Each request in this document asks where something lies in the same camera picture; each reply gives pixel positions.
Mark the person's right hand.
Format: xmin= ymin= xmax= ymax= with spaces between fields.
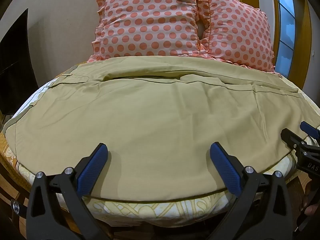
xmin=299 ymin=179 xmax=320 ymax=216

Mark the pink polka dot pillow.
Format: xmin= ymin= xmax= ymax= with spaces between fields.
xmin=197 ymin=0 xmax=276 ymax=73
xmin=87 ymin=0 xmax=203 ymax=62

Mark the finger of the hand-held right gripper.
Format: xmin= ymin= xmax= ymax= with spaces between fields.
xmin=300 ymin=121 xmax=320 ymax=139
xmin=281 ymin=128 xmax=308 ymax=151

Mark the window with wooden frame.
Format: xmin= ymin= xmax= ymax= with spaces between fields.
xmin=237 ymin=0 xmax=312 ymax=90

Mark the black television screen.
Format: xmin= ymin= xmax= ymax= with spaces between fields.
xmin=0 ymin=8 xmax=30 ymax=117

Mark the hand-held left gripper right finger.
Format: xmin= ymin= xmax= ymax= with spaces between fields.
xmin=209 ymin=142 xmax=293 ymax=240

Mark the patterned yellow bed sheet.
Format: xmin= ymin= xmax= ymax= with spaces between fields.
xmin=0 ymin=66 xmax=320 ymax=227

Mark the olive green bedsheet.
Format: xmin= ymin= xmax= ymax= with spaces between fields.
xmin=5 ymin=56 xmax=320 ymax=202

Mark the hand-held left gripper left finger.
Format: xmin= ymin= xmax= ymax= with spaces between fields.
xmin=26 ymin=143 xmax=109 ymax=240

